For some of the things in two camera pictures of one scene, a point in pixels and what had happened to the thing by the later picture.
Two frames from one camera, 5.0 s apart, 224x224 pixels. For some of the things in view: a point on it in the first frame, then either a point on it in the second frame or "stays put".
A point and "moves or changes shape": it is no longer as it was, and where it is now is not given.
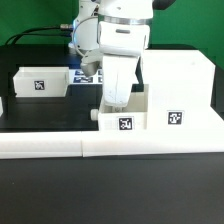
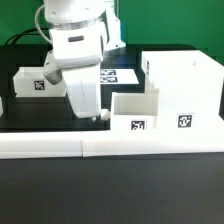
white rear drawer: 40,81 stays put
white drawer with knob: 130,117 moves or changes shape
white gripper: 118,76 to 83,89
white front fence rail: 78,144 stays put
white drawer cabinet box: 180,88 moves or changes shape
